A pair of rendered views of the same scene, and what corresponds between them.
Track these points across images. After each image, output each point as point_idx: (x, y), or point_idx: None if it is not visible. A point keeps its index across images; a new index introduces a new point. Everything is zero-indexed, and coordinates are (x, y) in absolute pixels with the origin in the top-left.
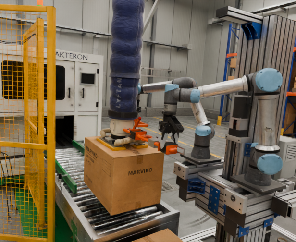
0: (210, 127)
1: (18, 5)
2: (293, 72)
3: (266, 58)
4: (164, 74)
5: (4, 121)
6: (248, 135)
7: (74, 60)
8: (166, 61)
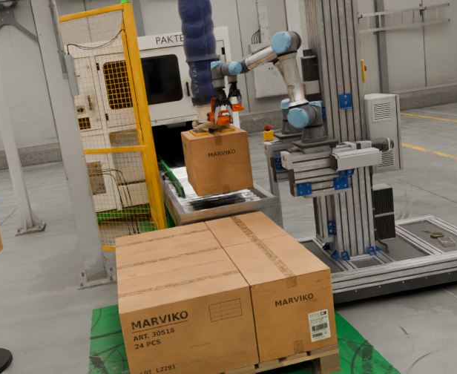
0: None
1: (99, 9)
2: None
3: (317, 13)
4: (412, 18)
5: (116, 139)
6: (321, 98)
7: None
8: None
